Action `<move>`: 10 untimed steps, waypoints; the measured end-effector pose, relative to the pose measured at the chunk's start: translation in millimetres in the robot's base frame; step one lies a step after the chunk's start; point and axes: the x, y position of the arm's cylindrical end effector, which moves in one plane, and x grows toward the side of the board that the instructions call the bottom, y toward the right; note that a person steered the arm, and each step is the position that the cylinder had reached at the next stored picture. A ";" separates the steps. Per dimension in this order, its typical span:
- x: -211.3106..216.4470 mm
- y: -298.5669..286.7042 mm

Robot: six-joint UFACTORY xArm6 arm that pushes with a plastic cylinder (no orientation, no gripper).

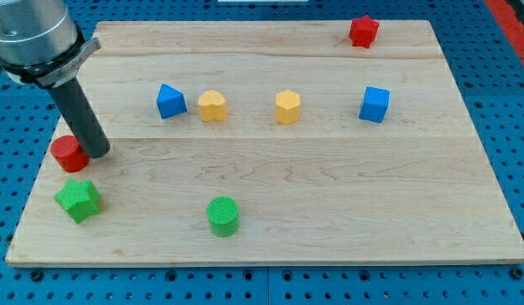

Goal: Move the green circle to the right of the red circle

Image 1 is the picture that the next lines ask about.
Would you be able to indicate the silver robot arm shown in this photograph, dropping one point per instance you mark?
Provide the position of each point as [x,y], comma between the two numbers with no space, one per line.
[40,43]

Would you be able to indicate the wooden board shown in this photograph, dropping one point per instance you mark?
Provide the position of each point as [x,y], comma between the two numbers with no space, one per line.
[330,189]

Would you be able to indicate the yellow hexagon block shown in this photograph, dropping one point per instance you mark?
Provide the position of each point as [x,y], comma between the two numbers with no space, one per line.
[288,107]

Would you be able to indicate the yellow heart block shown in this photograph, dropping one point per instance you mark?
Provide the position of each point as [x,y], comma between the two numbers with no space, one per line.
[212,106]

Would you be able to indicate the green cylinder block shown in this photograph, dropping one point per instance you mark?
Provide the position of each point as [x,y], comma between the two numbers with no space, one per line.
[223,216]

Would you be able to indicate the blue triangle block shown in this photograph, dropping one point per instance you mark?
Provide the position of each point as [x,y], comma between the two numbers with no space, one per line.
[170,102]

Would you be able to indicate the blue cube block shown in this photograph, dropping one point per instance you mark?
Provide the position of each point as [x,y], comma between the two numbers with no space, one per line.
[375,104]

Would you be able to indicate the red star block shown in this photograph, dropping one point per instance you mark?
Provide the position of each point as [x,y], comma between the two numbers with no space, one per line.
[363,31]

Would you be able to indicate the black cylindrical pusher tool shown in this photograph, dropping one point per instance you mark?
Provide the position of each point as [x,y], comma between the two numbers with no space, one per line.
[77,112]

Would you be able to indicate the green star block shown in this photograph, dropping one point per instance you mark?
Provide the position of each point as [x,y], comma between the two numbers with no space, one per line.
[79,199]

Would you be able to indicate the red cylinder block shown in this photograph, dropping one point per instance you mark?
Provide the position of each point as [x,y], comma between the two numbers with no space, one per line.
[68,153]

